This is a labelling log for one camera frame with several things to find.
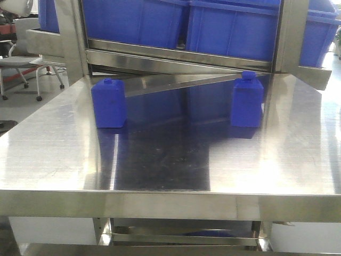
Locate blue plastic part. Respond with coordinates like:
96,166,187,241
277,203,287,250
230,71,264,128
91,78,127,128

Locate stainless steel shelf rack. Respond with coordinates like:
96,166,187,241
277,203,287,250
27,1,331,90

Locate blue bin shelf centre-left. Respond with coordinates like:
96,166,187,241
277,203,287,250
82,1,189,49

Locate blue bin shelf centre-right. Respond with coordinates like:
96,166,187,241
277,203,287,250
185,1,280,61

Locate stainless steel work table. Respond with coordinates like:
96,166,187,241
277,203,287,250
1,75,340,255

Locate blue bin far left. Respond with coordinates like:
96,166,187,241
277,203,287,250
38,0,59,34

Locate blue bin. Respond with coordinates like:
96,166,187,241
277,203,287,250
300,1,340,68
38,0,59,34

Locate grey swivel stool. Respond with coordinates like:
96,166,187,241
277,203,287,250
1,43,65,102

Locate blue bin far right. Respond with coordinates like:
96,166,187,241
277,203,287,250
300,1,340,68

